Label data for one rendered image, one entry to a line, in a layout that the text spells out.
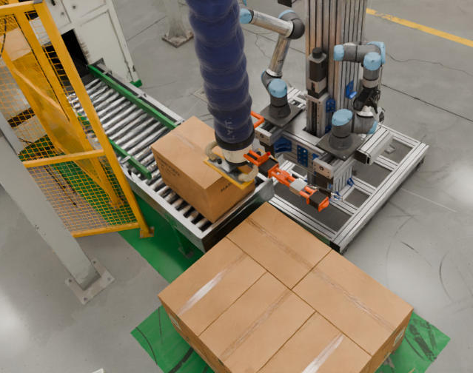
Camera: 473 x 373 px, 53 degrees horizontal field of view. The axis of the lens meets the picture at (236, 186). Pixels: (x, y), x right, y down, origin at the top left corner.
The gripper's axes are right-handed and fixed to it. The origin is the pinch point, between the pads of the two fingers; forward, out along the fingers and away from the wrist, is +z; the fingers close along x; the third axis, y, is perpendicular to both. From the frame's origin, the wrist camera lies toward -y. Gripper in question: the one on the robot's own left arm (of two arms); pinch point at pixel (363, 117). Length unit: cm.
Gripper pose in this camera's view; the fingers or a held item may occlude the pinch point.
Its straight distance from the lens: 253.8
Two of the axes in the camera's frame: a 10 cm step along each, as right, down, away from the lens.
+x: -7.3, -4.6, 5.1
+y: 6.8, -6.1, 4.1
